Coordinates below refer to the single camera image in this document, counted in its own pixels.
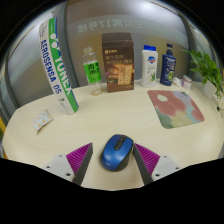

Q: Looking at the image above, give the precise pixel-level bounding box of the clear bottle with green label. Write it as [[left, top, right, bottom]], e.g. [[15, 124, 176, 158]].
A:
[[82, 46, 104, 96]]

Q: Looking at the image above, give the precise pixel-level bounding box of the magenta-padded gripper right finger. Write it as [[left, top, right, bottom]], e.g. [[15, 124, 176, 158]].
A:
[[132, 143, 183, 186]]

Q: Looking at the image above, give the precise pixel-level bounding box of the crumpled white paper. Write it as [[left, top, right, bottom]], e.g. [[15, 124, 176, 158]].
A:
[[172, 76, 183, 88]]

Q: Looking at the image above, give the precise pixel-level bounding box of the white bottle with blue cap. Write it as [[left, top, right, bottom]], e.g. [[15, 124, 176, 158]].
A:
[[140, 44, 159, 88]]

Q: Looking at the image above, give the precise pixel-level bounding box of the dark blue shampoo bottle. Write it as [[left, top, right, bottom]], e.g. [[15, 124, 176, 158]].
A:
[[159, 42, 177, 87]]

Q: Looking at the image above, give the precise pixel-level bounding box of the white and green shuttlecock tube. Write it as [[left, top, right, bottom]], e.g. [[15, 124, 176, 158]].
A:
[[38, 17, 80, 116]]

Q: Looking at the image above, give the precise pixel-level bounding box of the brown cardboard carton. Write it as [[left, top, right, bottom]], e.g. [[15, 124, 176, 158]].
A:
[[101, 32, 136, 94]]

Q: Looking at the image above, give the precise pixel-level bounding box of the blue and black computer mouse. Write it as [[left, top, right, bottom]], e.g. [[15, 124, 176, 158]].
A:
[[100, 133, 135, 172]]

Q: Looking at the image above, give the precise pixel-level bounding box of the small white and red cup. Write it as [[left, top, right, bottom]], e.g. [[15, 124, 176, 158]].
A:
[[180, 74, 193, 90]]

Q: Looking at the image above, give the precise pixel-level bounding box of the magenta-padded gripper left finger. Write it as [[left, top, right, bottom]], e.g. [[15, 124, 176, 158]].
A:
[[42, 142, 94, 187]]

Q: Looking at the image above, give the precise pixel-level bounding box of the small patterned tissue packet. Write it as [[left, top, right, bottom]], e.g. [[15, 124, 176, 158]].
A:
[[32, 110, 54, 132]]

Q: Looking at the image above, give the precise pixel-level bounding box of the green potted plant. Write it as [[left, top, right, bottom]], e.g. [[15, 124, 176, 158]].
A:
[[182, 49, 224, 116]]

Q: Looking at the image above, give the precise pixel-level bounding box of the floral pastel mouse pad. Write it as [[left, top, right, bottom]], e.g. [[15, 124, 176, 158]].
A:
[[147, 89, 206, 130]]

